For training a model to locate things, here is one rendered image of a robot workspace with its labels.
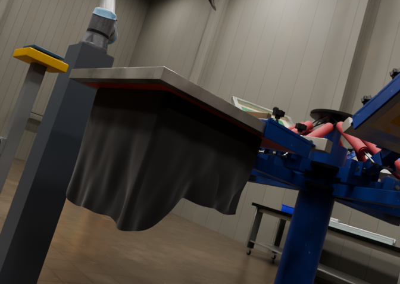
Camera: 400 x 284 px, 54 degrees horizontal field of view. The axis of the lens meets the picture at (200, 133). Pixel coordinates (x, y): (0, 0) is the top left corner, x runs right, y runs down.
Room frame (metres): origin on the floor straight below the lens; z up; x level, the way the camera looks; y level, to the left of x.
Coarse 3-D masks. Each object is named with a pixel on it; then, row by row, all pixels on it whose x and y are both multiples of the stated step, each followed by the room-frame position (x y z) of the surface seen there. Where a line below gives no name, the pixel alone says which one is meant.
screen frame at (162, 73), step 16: (80, 80) 1.45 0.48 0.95; (96, 80) 1.35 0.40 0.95; (112, 80) 1.26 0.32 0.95; (128, 80) 1.19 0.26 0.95; (144, 80) 1.12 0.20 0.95; (160, 80) 1.06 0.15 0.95; (176, 80) 1.08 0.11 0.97; (192, 96) 1.13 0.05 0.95; (208, 96) 1.17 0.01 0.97; (224, 112) 1.22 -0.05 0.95; (240, 112) 1.27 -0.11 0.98; (256, 128) 1.34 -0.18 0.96
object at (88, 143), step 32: (96, 96) 1.46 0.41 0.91; (128, 96) 1.30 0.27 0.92; (160, 96) 1.17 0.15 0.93; (96, 128) 1.41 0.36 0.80; (128, 128) 1.26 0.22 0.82; (160, 128) 1.16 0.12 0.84; (96, 160) 1.37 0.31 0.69; (128, 160) 1.24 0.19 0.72; (96, 192) 1.32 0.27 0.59; (128, 192) 1.18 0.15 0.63; (128, 224) 1.17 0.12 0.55
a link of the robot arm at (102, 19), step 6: (96, 12) 1.92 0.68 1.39; (102, 12) 1.91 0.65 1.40; (108, 12) 1.92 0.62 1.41; (96, 18) 1.92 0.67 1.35; (102, 18) 1.92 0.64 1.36; (108, 18) 1.93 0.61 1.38; (114, 18) 1.96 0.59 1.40; (90, 24) 1.93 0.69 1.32; (96, 24) 1.91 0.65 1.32; (102, 24) 1.92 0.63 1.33; (108, 24) 1.94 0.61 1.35; (114, 24) 2.02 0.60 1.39; (102, 30) 1.92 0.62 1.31; (108, 30) 1.95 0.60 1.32; (114, 30) 2.04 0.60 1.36
